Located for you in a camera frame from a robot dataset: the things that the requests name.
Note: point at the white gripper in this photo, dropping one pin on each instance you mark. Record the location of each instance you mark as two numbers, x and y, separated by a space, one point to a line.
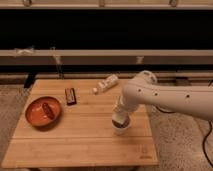
119 109

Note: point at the white sponge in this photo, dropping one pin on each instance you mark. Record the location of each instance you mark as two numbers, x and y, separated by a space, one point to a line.
119 118

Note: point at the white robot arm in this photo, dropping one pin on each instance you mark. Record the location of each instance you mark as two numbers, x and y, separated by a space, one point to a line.
196 101

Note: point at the brown snack bar in bowl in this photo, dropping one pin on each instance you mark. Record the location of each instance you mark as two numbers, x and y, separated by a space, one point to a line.
48 111

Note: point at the orange ceramic bowl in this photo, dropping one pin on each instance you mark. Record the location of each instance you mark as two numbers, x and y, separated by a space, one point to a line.
35 115

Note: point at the white paper cup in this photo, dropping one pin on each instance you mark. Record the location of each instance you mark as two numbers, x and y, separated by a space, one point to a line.
120 128

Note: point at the white plastic bottle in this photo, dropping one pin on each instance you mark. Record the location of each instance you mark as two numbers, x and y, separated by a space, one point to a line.
106 84

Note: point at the dark chocolate bar packet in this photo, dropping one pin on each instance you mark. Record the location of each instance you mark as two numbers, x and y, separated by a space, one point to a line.
70 96

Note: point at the grey metal rail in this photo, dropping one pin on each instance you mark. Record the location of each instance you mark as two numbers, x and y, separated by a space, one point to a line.
104 57

